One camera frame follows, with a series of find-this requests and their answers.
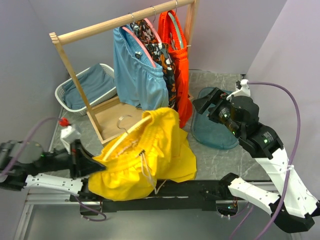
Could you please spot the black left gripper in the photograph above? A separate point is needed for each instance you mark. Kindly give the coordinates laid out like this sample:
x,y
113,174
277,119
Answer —
x,y
85,164

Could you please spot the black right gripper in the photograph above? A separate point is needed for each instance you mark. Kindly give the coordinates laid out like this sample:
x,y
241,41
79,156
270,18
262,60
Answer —
x,y
201,104

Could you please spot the yellow wooden hanger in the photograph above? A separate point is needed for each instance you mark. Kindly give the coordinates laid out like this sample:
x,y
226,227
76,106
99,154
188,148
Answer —
x,y
125,135

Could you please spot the yellow shorts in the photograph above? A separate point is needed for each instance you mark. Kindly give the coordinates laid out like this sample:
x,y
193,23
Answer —
x,y
157,150

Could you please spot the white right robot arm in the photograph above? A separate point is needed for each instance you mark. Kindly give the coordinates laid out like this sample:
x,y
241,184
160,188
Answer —
x,y
293,206

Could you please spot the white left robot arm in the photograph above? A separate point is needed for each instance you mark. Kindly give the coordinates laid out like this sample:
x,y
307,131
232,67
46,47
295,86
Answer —
x,y
32,170

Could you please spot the orange shorts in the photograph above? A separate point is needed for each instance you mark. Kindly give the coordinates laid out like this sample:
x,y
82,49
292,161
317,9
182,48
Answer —
x,y
183,104

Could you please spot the floral patterned shorts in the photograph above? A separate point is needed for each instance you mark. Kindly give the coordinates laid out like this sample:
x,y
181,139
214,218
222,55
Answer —
x,y
168,69

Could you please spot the light blue shorts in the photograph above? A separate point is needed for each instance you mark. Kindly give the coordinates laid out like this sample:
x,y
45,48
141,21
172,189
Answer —
x,y
139,81

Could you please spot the grey green hanger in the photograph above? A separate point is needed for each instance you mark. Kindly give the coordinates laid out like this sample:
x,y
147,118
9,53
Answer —
x,y
173,18

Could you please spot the pink hanger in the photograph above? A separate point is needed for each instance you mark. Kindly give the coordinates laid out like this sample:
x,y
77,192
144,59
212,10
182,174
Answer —
x,y
142,45

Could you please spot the teal plastic tray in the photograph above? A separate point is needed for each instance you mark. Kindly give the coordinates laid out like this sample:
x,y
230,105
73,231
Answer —
x,y
211,134

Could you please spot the wooden clothes rack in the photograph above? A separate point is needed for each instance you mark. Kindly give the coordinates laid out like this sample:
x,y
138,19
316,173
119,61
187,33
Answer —
x,y
103,116

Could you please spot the blue cloth in basket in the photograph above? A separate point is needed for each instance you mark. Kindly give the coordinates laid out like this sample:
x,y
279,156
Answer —
x,y
97,83

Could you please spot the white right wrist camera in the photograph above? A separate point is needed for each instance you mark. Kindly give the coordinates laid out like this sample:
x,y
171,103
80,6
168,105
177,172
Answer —
x,y
241,89

